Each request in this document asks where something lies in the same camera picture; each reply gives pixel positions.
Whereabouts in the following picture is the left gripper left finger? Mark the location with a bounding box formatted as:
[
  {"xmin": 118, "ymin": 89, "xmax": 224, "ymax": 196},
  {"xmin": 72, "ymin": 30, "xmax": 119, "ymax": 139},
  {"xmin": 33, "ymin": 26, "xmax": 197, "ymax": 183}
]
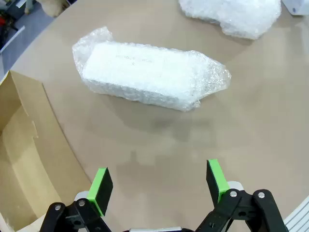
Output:
[{"xmin": 39, "ymin": 166, "xmax": 114, "ymax": 232}]

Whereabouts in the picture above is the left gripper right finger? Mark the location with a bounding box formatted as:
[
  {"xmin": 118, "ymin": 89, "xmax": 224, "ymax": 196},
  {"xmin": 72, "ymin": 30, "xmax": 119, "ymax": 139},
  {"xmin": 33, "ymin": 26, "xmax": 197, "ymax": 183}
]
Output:
[{"xmin": 195, "ymin": 159, "xmax": 288, "ymax": 232}]

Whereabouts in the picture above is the long bubble-wrapped clock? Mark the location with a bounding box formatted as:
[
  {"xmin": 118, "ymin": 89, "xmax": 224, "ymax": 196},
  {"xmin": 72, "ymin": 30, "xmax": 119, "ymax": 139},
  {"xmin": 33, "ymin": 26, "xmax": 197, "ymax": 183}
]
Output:
[{"xmin": 71, "ymin": 26, "xmax": 232, "ymax": 112}]

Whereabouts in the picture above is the rounded bubble-wrapped clock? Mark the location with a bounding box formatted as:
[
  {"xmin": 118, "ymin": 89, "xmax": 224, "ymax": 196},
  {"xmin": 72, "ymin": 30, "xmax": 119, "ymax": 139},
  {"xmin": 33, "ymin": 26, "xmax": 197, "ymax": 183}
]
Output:
[{"xmin": 178, "ymin": 0, "xmax": 282, "ymax": 41}]

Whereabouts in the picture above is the white unwrapped clock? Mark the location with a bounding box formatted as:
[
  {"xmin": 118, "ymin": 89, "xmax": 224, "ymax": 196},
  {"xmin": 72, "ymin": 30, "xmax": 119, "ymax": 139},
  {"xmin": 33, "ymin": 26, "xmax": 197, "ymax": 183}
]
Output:
[{"xmin": 281, "ymin": 0, "xmax": 309, "ymax": 16}]

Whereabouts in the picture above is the open brown cardboard box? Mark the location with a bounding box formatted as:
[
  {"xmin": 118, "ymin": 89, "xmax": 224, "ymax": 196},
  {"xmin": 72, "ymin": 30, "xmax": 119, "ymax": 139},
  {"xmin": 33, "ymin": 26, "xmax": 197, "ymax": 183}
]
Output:
[{"xmin": 0, "ymin": 70, "xmax": 94, "ymax": 232}]

